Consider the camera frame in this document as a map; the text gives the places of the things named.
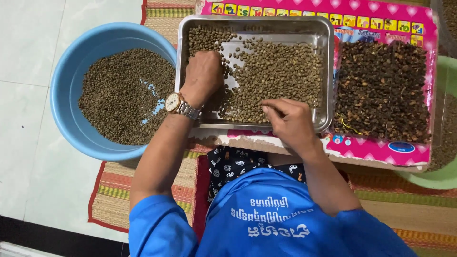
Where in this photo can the person's right hand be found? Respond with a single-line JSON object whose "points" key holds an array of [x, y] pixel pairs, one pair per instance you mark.
{"points": [[294, 123]]}

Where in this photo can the blue plastic basin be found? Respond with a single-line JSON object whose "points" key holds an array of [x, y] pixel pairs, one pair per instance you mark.
{"points": [[66, 103]]}

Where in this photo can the person's left fingers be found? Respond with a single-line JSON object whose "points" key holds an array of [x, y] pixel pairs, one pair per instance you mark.
{"points": [[209, 56]]}

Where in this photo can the gold and silver wristwatch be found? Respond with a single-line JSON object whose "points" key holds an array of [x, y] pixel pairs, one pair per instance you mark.
{"points": [[178, 104]]}

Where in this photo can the person's left hand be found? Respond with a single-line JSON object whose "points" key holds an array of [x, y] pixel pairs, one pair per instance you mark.
{"points": [[201, 76]]}

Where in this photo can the clear plastic container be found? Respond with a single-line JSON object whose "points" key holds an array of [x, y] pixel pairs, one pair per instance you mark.
{"points": [[448, 25]]}

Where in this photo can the black patterned trousers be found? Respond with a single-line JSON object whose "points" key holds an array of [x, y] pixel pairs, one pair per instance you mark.
{"points": [[232, 164]]}

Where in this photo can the layer of unsorted green beans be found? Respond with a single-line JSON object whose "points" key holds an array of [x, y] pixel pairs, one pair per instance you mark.
{"points": [[278, 75]]}

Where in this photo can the striped woven floor mat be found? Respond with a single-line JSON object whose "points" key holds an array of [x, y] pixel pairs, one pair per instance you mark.
{"points": [[410, 210]]}

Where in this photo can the green plastic basin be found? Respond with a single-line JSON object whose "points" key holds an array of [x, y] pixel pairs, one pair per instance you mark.
{"points": [[433, 180]]}

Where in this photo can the pink printed low table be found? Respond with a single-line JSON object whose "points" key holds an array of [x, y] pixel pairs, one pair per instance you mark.
{"points": [[357, 10]]}

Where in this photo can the beans under clear plastic cover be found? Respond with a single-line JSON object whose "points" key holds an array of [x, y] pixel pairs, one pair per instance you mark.
{"points": [[446, 142]]}

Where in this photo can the rectangular steel tray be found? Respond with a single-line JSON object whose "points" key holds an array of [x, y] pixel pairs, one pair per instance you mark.
{"points": [[271, 25]]}

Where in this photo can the heap of sorted green beans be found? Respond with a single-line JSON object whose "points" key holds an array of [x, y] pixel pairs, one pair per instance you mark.
{"points": [[117, 96]]}

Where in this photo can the heap of dark reject beans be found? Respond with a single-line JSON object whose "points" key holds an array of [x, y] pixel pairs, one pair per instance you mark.
{"points": [[382, 92]]}

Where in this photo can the blue printed shirt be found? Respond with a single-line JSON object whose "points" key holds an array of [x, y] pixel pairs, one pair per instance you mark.
{"points": [[271, 217]]}

